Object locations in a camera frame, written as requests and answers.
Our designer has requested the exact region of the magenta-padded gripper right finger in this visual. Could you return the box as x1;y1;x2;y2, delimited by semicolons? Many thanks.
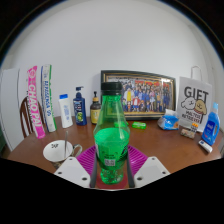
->
125;144;171;189

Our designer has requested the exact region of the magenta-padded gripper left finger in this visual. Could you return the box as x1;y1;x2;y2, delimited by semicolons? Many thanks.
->
53;144;99;189

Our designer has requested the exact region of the green plastic drink bottle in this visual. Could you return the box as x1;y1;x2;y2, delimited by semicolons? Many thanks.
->
93;81;131;185

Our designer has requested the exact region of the dark floral paper cup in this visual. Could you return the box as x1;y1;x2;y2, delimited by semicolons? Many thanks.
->
42;139;83;169

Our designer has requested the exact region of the thin stirring stick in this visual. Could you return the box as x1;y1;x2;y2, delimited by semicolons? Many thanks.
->
63;130;70;159

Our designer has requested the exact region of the blue tissue pack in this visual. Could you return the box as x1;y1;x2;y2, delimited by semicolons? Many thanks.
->
157;109;181;131

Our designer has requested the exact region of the small snack box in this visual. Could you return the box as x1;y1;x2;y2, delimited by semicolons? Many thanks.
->
180;122;200;139

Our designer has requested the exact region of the white bottle with blue cap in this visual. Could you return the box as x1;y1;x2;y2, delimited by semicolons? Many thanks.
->
58;93;74;129

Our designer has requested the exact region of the small white block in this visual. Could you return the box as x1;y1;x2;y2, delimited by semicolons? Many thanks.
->
198;139;214;154

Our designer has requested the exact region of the blue pump bottle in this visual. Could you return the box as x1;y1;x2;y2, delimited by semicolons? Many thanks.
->
72;86;88;127

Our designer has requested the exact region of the amber bottle with black cap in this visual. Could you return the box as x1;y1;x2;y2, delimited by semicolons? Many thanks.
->
89;91;102;125

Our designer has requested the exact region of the dark wooden chair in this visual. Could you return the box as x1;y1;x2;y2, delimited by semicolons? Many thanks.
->
19;96;46;139

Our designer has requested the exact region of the blue detergent bottle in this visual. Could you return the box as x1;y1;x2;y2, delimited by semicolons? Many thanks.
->
201;102;221;147

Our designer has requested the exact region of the framed group picture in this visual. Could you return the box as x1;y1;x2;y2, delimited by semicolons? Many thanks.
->
100;69;177;121

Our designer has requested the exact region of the pink cardboard tube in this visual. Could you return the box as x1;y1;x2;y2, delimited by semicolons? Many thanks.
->
26;65;47;140

